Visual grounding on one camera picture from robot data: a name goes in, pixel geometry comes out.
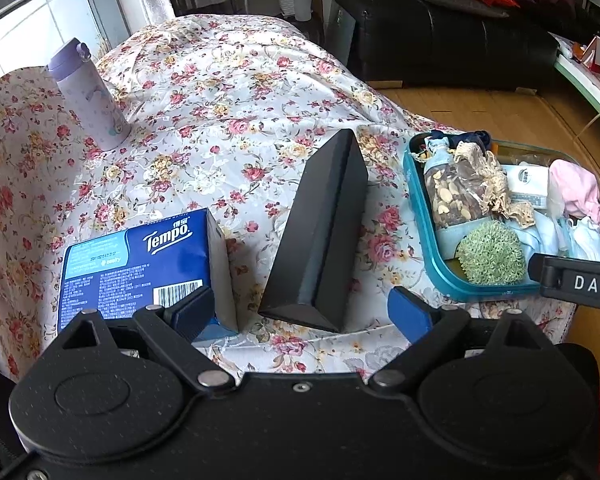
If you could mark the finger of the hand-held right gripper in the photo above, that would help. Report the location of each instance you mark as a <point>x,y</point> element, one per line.
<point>570,282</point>

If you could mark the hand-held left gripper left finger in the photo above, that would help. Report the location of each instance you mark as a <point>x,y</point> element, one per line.
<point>192,312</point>

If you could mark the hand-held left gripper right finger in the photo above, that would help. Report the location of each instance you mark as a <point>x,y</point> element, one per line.
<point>407,315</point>

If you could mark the blue face mask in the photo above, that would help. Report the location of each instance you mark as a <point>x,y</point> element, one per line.
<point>540,235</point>
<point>587,242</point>

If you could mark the teal metal tin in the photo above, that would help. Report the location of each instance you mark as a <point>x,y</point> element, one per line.
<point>442,270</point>

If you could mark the green fuzzy ball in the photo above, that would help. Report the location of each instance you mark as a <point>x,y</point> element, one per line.
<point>490,252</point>

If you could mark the pink cloth pouch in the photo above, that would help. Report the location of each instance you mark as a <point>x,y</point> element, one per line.
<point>577,190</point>

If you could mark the small white box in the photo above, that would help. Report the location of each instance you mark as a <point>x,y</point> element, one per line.
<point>527,182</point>

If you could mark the beige lace cloth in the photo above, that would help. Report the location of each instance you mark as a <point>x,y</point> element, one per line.
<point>485,175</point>

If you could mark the navy orange cloth pouch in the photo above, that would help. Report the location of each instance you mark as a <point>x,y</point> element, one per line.
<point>460,140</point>

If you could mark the blue tissue pack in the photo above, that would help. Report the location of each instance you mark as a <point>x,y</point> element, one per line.
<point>130,270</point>

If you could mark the black triangular box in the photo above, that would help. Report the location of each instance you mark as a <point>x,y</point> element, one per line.
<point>320,230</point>

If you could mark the glass coffee table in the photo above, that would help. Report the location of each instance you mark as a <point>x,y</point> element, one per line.
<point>590,95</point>

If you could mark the floral blanket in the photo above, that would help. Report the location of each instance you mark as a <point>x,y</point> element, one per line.
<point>230,85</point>

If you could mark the purple thermos bottle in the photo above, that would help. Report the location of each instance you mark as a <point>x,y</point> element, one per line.
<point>90,100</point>

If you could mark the black leather sofa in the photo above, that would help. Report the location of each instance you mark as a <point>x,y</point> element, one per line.
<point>440,45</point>

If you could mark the grey leaning panel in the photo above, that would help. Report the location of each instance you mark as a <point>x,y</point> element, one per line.
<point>340,32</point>

